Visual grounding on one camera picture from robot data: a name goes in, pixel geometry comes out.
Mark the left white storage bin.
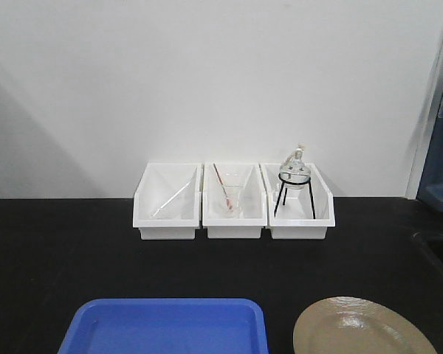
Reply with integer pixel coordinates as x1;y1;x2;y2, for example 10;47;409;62
132;162;202;240

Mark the blue plastic tray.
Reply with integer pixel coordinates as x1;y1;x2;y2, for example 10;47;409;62
58;298;269;353

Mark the middle white storage bin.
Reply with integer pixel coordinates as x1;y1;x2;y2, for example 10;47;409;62
202;162;268;239

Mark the beige plate with black rim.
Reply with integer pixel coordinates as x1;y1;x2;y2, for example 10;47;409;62
292;296;436;353

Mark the clear glass stirring rod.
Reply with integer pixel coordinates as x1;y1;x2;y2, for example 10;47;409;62
151;181;191;218

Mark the clear glass beaker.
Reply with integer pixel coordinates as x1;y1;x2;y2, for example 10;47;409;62
213;185;242;218

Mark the black sink basin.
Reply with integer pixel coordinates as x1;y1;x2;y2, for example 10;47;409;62
412;232;443;278

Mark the white storage bin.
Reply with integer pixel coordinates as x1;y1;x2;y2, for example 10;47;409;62
260;163;335;240
202;162;268;239
132;162;202;240

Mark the right white storage bin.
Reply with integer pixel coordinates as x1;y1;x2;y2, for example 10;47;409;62
260;163;335;240

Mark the glass alcohol lamp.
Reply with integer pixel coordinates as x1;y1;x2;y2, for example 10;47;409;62
279;145;311;190

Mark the black wire tripod stand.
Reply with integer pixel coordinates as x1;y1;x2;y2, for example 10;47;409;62
274;173;316;220

